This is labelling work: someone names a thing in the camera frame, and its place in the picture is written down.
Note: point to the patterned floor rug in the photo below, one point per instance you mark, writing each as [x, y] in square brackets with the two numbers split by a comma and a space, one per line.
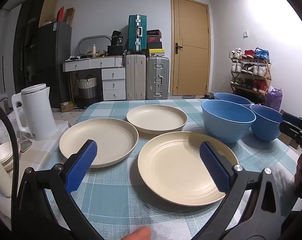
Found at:
[71, 117]

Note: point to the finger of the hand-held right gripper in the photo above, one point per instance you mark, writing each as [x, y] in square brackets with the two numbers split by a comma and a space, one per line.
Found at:
[289, 128]
[290, 117]

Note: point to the purple plastic bag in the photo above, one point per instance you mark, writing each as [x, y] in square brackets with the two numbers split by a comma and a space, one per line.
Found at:
[274, 100]

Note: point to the blue bowl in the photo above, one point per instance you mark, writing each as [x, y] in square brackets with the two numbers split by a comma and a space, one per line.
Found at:
[265, 127]
[230, 98]
[225, 130]

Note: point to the cream plate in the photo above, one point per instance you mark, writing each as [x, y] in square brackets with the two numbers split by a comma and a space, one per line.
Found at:
[176, 170]
[156, 118]
[103, 135]

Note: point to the tall dark cabinet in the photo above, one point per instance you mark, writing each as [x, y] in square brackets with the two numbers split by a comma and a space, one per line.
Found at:
[28, 42]

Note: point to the grey door mat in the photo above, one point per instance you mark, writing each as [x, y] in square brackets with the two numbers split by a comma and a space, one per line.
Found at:
[189, 97]

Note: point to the person's left hand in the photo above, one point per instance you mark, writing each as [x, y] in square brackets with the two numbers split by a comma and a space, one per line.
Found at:
[138, 233]

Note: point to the group of scattered sneakers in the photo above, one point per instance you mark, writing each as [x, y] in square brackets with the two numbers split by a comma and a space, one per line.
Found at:
[207, 97]

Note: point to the rows of shelved sneakers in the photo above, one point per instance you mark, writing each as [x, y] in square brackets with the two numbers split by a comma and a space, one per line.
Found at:
[258, 68]

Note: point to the brown open cardboard box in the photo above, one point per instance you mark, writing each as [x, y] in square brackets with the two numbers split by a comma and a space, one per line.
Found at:
[70, 16]

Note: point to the stack of small cream bowls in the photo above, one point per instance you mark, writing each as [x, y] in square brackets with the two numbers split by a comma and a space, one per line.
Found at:
[7, 155]

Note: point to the woven laundry basket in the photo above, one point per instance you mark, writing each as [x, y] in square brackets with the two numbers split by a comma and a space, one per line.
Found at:
[87, 88]

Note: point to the white drawer desk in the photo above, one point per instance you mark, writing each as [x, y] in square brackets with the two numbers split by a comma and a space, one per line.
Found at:
[113, 80]

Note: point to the beige suitcase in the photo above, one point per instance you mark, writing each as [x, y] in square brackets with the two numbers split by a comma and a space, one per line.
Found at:
[136, 77]

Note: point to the teal suitcase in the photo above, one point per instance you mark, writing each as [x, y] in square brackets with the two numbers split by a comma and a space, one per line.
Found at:
[137, 33]

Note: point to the yellow black shoe box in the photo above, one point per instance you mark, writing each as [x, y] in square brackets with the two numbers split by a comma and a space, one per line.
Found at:
[155, 52]

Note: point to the wooden shoe rack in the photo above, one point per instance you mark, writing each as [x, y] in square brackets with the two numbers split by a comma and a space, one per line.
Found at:
[268, 72]

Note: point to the white electric kettle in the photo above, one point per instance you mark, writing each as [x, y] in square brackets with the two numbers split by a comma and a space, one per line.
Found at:
[38, 112]

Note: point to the clear plastic bag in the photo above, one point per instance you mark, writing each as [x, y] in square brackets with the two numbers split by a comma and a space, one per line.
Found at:
[14, 113]

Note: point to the wooden door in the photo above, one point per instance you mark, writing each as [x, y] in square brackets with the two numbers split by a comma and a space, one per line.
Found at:
[190, 55]

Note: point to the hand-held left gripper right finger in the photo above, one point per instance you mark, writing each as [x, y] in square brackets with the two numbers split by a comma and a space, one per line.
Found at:
[214, 167]

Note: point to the silver suitcase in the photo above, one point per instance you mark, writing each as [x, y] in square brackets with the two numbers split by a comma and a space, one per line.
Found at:
[157, 77]

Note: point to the dark grey refrigerator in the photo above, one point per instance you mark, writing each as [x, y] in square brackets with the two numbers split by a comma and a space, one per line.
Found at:
[53, 62]

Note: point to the black labelled box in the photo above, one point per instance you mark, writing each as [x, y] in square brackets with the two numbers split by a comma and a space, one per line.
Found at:
[117, 38]

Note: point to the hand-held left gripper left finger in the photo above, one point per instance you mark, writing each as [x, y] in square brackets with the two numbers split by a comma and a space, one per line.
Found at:
[81, 166]

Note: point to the oval grey framed mirror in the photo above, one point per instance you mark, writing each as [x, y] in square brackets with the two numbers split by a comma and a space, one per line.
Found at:
[81, 42]

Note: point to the small printed cardboard box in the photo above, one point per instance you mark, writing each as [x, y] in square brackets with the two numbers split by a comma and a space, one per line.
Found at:
[66, 107]

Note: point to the tan cardboard sheet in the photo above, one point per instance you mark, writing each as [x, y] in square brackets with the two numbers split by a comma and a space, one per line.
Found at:
[49, 7]

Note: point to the black red shoe box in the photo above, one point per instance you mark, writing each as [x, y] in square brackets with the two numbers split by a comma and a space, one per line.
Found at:
[154, 33]

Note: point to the red logo shoe box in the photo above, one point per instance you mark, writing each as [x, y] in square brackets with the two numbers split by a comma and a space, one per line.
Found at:
[154, 39]

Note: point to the black bag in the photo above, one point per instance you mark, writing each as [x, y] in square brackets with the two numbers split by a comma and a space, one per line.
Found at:
[116, 50]

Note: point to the plain black shoe box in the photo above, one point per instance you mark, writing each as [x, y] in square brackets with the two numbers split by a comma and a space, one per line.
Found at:
[154, 45]

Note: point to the folding metal stand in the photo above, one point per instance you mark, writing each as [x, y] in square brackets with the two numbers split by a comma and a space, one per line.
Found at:
[24, 142]

